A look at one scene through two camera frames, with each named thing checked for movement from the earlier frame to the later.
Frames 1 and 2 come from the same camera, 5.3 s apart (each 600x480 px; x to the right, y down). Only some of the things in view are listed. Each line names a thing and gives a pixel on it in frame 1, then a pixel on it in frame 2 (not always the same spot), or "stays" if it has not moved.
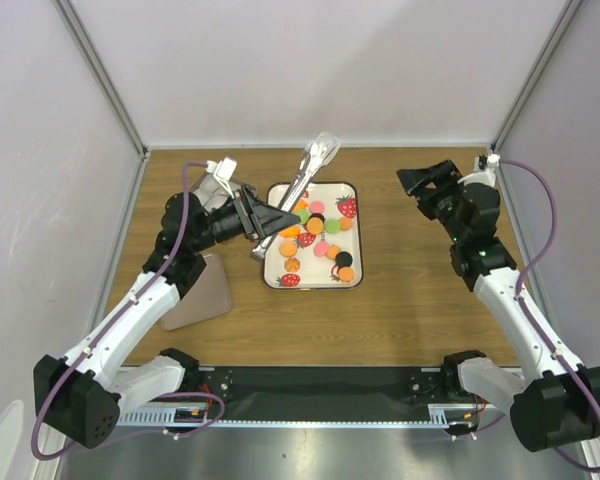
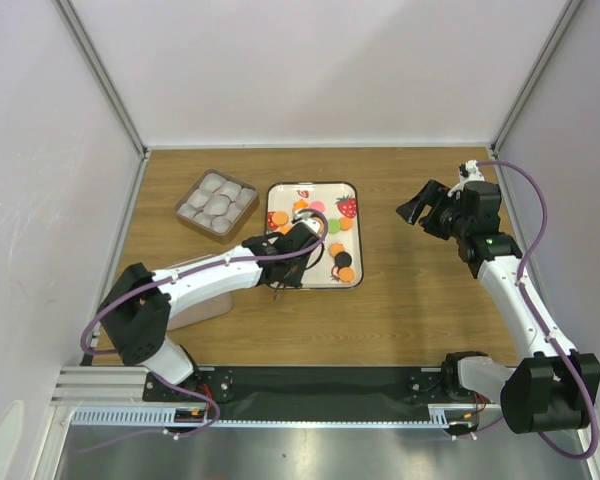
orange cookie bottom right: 346,274 stays
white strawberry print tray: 325,250 stays
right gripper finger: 429,185 -> 411,210
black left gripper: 261,219 -> 294,280
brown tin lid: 208,297 stays
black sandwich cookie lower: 343,259 stays
